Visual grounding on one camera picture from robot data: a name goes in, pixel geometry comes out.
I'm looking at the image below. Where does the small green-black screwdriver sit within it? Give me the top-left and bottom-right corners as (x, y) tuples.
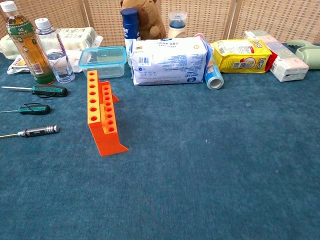
(0, 103), (51, 116)

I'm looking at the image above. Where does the large green-black screwdriver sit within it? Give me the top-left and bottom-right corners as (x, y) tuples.
(1, 84), (68, 98)

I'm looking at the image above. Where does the white pink snack bag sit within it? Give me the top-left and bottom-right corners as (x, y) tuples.
(6, 48), (85, 76)

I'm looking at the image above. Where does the plastic wrap roll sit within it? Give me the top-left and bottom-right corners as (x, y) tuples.
(194, 33), (224, 91)

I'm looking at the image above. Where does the white paper roll pack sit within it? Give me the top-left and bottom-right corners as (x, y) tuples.
(0, 26), (104, 61)

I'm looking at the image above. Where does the pastel tissue box pack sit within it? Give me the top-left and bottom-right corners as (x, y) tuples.
(243, 29), (310, 83)

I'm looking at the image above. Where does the brown capybara plush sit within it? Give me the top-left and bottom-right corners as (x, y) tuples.
(119, 0), (167, 40)

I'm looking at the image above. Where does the green tea bottle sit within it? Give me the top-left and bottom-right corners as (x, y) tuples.
(0, 1), (56, 85)

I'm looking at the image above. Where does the orange test tube rack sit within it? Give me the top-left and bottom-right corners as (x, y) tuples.
(86, 69), (130, 157)

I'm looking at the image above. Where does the white wet wipes pack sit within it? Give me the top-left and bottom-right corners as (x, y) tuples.
(130, 34), (213, 86)

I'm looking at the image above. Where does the blue spray can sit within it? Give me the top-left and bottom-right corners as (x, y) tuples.
(120, 7), (141, 67)

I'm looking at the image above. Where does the green lint roller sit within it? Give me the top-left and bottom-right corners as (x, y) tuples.
(286, 39), (320, 70)

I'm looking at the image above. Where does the metal-handled precision screwdriver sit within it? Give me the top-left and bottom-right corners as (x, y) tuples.
(0, 124), (60, 140)

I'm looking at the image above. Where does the clear container with blue lid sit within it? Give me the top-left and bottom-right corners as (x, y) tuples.
(78, 46), (128, 79)

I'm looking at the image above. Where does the wicker folding screen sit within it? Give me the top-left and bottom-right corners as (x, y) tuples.
(0, 0), (320, 47)

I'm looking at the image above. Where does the red yellow snack box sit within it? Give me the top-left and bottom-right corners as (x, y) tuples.
(265, 52), (279, 73)

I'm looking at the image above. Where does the blue table cloth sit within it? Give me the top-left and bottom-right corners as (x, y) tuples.
(0, 43), (320, 240)

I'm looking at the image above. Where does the clear water bottle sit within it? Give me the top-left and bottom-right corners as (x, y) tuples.
(34, 17), (76, 84)

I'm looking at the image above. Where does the white bottle with clear cap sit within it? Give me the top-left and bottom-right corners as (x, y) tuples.
(167, 11), (188, 39)

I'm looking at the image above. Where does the yellow Lipo snack bag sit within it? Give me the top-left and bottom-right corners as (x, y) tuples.
(211, 39), (273, 74)

